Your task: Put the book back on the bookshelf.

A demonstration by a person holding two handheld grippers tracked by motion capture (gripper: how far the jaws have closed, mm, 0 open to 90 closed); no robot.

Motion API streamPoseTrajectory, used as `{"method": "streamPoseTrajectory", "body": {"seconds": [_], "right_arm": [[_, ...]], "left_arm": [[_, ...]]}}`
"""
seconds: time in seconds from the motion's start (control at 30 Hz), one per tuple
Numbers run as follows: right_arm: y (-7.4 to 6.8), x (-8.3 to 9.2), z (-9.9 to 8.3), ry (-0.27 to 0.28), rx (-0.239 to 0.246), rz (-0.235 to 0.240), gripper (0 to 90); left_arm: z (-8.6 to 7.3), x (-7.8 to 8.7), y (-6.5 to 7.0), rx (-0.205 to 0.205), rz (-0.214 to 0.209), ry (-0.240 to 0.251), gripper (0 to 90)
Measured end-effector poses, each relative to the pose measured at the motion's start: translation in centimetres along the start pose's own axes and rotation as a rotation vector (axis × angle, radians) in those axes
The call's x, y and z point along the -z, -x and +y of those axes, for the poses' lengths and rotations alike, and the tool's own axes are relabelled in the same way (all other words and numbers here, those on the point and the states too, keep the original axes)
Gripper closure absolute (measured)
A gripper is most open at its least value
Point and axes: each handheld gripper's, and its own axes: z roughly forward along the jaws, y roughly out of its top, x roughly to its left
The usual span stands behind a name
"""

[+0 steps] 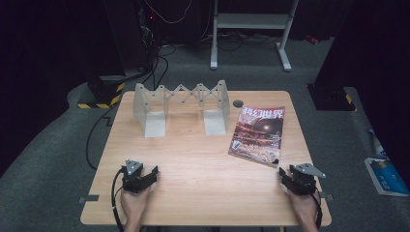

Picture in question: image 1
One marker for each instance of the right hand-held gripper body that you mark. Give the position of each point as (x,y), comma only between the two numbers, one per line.
(306,182)

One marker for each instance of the person's left hand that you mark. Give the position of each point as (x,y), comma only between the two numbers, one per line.
(134,206)

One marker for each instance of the grey metal expandable book rack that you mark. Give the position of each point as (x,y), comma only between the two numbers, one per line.
(154,124)

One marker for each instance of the grey table grommet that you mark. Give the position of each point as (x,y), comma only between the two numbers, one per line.
(238,103)

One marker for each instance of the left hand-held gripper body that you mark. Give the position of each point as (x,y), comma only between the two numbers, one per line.
(133,180)

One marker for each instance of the white and blue wrapper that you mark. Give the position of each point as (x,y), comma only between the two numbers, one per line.
(377,145)

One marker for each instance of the person's right hand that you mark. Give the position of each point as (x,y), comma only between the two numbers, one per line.
(304,208)

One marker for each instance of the blue and white book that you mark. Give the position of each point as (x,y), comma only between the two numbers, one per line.
(386,177)

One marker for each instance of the small red object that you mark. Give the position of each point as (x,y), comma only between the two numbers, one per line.
(312,39)

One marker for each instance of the red glossy magazine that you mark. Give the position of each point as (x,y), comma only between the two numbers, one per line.
(257,135)

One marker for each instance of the black yellow striped stand base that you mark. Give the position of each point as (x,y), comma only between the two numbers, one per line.
(103,93)

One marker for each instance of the grey tape strip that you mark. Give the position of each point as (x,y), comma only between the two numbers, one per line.
(327,196)
(89,198)

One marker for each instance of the white metal stand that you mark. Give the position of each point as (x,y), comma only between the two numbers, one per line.
(251,21)

